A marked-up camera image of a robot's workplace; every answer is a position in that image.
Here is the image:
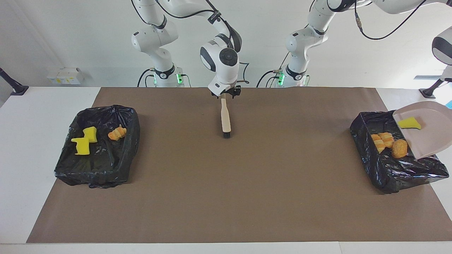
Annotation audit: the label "wooden hand brush black bristles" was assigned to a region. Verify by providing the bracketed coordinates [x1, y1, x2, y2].
[220, 98, 232, 138]

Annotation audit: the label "pale and orange croissant piece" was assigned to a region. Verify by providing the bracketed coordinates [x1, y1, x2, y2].
[108, 125, 127, 141]

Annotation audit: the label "orange striped croissant piece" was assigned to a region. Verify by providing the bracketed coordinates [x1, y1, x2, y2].
[379, 132, 395, 148]

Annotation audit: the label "brown bread roll piece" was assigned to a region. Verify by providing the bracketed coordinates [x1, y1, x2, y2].
[391, 139, 408, 159]

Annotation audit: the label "small yellow sponge piece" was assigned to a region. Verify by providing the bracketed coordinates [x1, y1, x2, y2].
[398, 117, 422, 131]

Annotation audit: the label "beige plastic dustpan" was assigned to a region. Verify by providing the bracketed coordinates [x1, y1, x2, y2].
[393, 101, 452, 160]

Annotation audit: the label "bin lined black bag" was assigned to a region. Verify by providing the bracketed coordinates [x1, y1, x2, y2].
[350, 110, 450, 194]
[54, 104, 141, 189]

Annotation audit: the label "brown paper table mat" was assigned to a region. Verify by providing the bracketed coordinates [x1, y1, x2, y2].
[26, 87, 452, 244]

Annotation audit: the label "black left base cable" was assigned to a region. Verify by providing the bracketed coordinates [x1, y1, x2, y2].
[257, 69, 283, 87]

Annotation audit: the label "black base cable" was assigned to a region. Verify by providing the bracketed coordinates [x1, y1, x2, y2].
[137, 68, 156, 87]
[257, 69, 283, 87]

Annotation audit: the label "black right base cable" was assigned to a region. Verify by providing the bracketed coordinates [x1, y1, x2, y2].
[137, 68, 156, 87]

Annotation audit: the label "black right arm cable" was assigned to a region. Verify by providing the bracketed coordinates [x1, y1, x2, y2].
[131, 0, 250, 84]

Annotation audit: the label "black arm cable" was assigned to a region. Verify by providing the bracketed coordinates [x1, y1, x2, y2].
[131, 0, 250, 84]
[354, 0, 428, 40]

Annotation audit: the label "white wall box cluster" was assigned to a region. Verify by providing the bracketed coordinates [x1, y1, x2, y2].
[47, 67, 84, 85]

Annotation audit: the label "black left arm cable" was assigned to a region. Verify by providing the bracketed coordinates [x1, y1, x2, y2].
[354, 0, 428, 40]

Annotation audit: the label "black camera stand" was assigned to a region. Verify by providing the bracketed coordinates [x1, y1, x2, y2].
[0, 67, 29, 96]
[419, 78, 449, 98]

